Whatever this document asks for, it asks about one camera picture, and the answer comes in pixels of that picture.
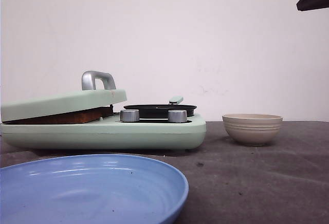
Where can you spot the white bread slice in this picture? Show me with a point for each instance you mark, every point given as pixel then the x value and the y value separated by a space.
pixel 76 117

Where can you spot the left silver control knob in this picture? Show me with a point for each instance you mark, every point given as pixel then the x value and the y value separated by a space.
pixel 129 115

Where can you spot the blue plastic plate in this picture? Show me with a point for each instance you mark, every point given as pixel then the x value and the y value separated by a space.
pixel 104 188

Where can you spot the mint green breakfast maker base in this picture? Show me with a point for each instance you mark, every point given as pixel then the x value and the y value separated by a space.
pixel 108 134

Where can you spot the silver control knob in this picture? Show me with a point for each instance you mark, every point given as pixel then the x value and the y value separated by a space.
pixel 177 116
pixel 129 115

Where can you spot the beige ribbed bowl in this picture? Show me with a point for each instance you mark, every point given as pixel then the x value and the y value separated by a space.
pixel 252 129

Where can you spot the right silver control knob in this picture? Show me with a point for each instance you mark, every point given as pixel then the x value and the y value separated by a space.
pixel 177 116

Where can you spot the black frying pan green handle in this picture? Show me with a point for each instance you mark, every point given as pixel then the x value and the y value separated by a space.
pixel 160 111

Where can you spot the breakfast maker hinged lid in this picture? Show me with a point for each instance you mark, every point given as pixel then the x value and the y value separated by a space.
pixel 98 89

